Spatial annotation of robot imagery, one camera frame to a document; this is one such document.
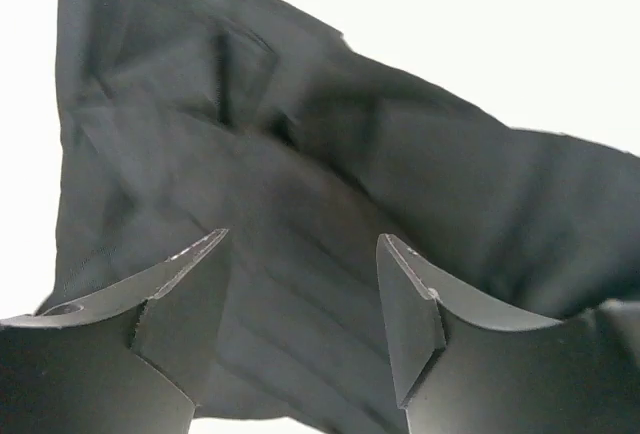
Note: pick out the black skirt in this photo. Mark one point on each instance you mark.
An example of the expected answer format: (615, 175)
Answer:
(179, 117)

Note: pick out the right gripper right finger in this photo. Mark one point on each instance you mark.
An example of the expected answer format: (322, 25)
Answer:
(465, 362)

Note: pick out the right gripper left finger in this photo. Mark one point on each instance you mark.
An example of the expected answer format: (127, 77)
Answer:
(130, 358)

